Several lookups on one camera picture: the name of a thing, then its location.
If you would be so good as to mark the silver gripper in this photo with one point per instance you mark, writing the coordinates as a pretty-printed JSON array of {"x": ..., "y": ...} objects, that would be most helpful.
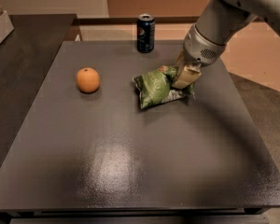
[{"x": 198, "y": 48}]

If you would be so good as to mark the green jalapeno chip bag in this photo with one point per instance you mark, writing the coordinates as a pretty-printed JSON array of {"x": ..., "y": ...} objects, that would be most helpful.
[{"x": 155, "y": 87}]

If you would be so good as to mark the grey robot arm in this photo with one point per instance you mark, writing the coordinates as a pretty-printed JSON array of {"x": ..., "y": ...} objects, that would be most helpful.
[{"x": 207, "y": 38}]

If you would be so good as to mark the dark blue soda can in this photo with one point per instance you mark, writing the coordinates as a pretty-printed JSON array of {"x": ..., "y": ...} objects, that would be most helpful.
[{"x": 145, "y": 33}]

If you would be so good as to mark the orange fruit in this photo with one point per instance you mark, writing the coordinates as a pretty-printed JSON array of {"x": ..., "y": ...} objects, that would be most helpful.
[{"x": 88, "y": 80}]

